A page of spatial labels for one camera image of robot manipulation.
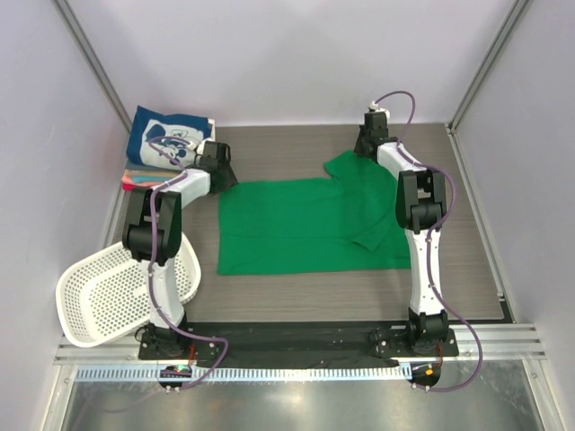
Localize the green t shirt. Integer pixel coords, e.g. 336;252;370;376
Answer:
217;151;411;276

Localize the white perforated plastic basket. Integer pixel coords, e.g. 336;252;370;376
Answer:
55;236;202;349

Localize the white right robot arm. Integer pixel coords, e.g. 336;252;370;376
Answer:
354;105;449;356

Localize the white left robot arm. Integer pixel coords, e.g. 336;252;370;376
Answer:
122;136;238;359

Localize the white folded t shirt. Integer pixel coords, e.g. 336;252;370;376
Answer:
196;119;216;154

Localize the turquoise folded t shirt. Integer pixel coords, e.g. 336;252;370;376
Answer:
126;175;170;185

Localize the navy printed folded t shirt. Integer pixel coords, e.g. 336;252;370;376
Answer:
126;106;209;170

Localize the grey teal folded t shirt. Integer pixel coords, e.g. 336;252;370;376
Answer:
125;160;180;177

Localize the beige folded t shirt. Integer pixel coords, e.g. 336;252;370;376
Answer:
122;169;180;182

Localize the salmon pink folded t shirt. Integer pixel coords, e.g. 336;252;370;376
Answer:
122;170;164;188

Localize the red folded t shirt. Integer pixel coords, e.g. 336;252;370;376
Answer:
122;182;155;191

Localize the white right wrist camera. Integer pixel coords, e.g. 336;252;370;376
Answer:
368;101;390;118

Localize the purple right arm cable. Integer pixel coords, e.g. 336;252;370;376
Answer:
367;90;484;395

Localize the right aluminium corner post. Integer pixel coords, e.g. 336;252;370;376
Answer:
446;0;532;135

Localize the aluminium corner post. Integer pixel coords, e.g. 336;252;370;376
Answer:
446;0;532;135
51;0;132;131

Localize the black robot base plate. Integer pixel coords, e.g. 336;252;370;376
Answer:
135;321;459;369

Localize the left aluminium corner post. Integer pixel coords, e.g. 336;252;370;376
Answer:
51;0;132;131

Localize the white slotted cable duct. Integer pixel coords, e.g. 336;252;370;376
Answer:
75;364;411;383

